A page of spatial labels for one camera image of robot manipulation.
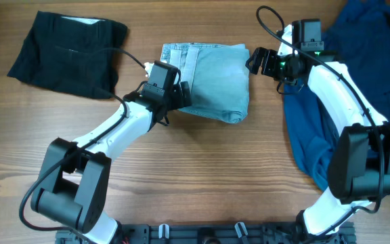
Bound light blue denim shorts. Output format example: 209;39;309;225
160;43;250;124

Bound folded black garment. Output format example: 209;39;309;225
7;12;128;99

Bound dark blue garment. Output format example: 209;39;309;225
282;0;390;191

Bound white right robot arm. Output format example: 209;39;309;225
246;19;390;243

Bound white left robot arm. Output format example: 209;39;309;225
26;61;190;243

